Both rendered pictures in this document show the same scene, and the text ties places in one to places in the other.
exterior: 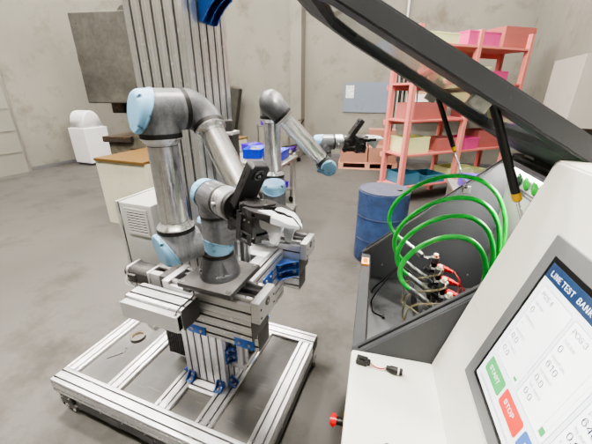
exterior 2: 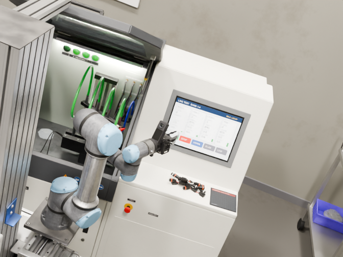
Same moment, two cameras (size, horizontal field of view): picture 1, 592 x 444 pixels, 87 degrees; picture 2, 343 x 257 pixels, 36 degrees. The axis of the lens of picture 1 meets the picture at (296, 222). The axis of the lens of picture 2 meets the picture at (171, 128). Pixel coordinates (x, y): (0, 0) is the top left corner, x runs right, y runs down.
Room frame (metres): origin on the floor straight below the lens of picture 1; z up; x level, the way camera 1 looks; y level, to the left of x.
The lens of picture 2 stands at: (1.16, 2.12, 2.81)
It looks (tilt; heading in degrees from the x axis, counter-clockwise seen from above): 31 degrees down; 254
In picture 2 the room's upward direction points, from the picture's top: 19 degrees clockwise
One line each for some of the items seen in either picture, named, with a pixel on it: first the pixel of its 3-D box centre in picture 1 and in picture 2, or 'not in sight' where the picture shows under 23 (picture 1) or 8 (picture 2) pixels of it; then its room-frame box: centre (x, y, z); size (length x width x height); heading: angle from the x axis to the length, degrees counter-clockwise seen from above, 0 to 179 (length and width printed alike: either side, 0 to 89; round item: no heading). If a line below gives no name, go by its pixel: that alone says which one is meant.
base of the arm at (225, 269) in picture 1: (218, 261); (58, 211); (1.02, 0.29, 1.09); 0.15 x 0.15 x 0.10
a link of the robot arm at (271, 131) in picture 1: (272, 147); not in sight; (1.61, 0.12, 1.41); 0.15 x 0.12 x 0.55; 5
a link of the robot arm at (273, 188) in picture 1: (274, 193); not in sight; (1.49, 0.11, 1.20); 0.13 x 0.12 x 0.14; 5
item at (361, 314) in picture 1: (361, 306); (57, 171); (1.03, -0.27, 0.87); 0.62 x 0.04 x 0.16; 166
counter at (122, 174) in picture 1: (188, 173); not in sight; (5.04, 1.75, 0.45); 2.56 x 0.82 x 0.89; 159
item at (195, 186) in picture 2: not in sight; (188, 183); (0.30, -0.18, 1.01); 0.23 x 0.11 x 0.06; 166
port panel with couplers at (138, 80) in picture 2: not in sight; (129, 96); (0.68, -0.70, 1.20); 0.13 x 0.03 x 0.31; 166
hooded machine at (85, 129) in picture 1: (90, 136); not in sight; (7.97, 5.11, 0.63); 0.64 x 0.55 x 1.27; 159
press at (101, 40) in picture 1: (132, 104); not in sight; (5.90, 2.90, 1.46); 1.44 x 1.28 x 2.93; 69
